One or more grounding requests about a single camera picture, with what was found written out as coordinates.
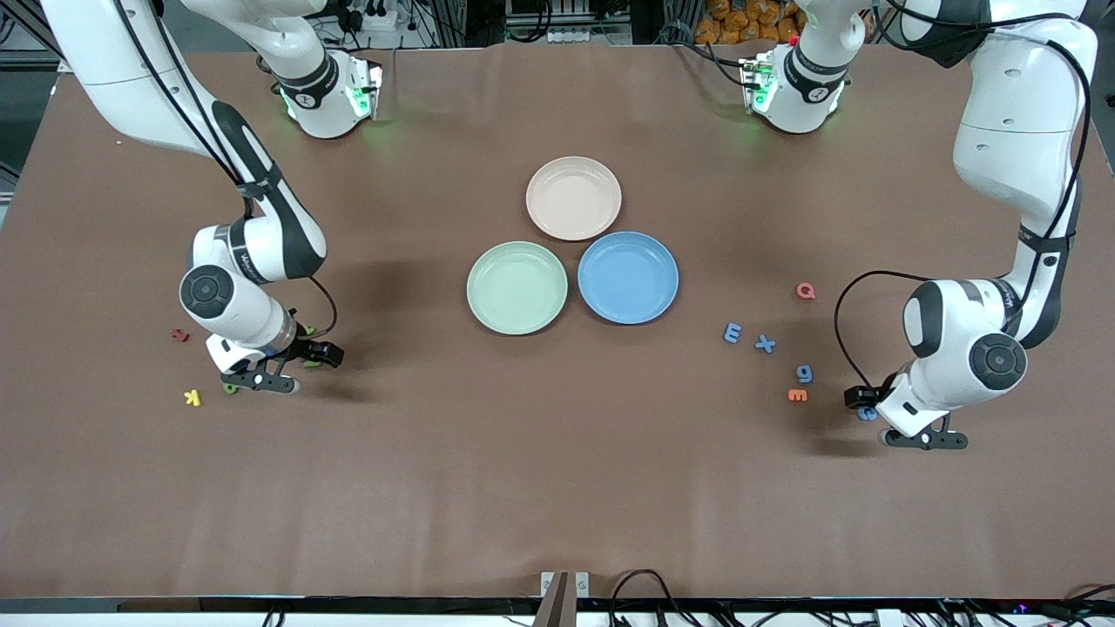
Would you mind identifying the light green round plate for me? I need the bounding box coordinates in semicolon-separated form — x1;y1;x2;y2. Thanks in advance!
466;241;569;336

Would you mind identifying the black looped floor cable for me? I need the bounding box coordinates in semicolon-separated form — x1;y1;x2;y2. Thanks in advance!
608;570;698;627

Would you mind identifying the blue round plate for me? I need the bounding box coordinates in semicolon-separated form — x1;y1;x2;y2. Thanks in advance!
577;231;680;326

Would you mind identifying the bag of orange fruits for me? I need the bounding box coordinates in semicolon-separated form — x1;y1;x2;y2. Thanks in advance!
694;0;807;46

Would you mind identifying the pale pink round plate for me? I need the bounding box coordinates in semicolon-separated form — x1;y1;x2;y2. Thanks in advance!
525;156;623;242

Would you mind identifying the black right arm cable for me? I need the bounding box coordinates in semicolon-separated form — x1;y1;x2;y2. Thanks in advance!
111;0;341;345

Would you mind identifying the silver camera mount bracket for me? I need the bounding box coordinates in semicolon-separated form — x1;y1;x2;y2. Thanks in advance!
539;570;591;627

